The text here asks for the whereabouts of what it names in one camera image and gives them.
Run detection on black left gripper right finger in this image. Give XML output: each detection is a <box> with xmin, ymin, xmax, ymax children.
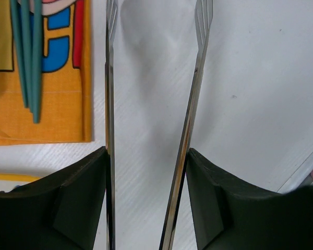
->
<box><xmin>186</xmin><ymin>149</ymin><xmax>313</xmax><ymax>249</ymax></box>

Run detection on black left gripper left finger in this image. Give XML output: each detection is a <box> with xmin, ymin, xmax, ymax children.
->
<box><xmin>0</xmin><ymin>147</ymin><xmax>109</xmax><ymax>249</ymax></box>

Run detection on silver metal tongs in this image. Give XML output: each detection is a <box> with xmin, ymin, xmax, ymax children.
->
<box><xmin>105</xmin><ymin>1</ymin><xmax>213</xmax><ymax>249</ymax></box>

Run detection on white blue-patterned rectangular plate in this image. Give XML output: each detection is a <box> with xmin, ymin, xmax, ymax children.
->
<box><xmin>0</xmin><ymin>173</ymin><xmax>40</xmax><ymax>192</ymax></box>

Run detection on orange cartoon placemat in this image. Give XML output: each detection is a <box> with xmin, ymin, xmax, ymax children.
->
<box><xmin>0</xmin><ymin>1</ymin><xmax>92</xmax><ymax>146</ymax></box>

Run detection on teal plastic spoon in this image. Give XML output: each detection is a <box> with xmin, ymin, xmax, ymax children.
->
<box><xmin>32</xmin><ymin>0</ymin><xmax>43</xmax><ymax>123</ymax></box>

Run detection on teal plastic fork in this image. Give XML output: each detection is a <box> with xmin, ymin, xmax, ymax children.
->
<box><xmin>10</xmin><ymin>1</ymin><xmax>32</xmax><ymax>110</ymax></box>

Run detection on aluminium frame rail right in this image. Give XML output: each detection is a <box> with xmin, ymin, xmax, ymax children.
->
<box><xmin>277</xmin><ymin>152</ymin><xmax>313</xmax><ymax>193</ymax></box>

